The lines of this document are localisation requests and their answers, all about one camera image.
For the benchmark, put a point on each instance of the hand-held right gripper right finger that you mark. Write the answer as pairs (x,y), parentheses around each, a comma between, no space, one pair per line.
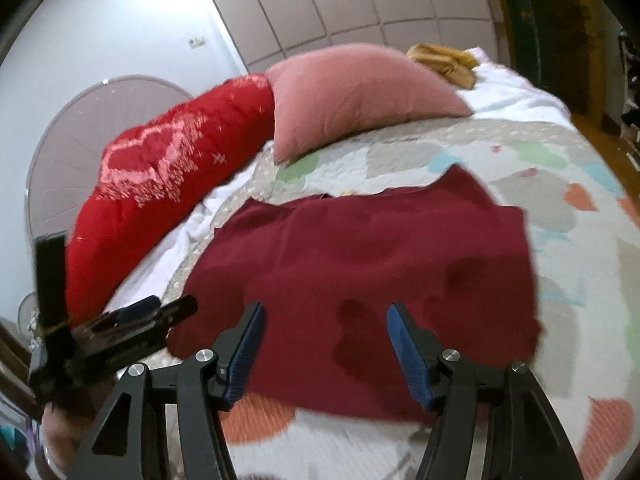
(407,350)

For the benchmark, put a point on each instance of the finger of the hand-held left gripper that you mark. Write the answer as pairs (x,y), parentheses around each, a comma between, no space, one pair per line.
(145,310)
(50,280)

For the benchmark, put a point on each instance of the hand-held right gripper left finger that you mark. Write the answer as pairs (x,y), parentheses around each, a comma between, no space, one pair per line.
(245,350)

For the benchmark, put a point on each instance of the maroon garment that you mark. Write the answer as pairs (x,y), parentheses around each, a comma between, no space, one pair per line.
(375,270)

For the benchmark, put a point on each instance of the red embroidered cushion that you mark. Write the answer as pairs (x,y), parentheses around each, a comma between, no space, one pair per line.
(150,180)

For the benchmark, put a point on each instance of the round padded panel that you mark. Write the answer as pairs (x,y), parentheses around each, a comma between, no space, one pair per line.
(85,135)

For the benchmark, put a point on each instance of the patchwork quilt bed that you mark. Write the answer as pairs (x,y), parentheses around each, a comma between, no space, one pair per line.
(565,210)

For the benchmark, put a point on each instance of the pink ribbed pillow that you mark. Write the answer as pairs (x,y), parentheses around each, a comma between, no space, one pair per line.
(360,90)

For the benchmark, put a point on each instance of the white bed sheet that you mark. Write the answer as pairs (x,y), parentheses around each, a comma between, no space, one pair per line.
(510,95)

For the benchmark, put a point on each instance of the yellow striped cloth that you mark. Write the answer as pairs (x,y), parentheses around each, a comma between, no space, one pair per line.
(450,62)

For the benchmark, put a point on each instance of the dark green door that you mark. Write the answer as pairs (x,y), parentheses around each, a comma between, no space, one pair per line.
(522,15)

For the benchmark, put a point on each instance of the wooden door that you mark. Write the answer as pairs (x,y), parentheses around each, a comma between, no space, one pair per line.
(585,35)

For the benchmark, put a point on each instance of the wall socket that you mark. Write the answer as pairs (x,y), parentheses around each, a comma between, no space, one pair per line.
(197,42)

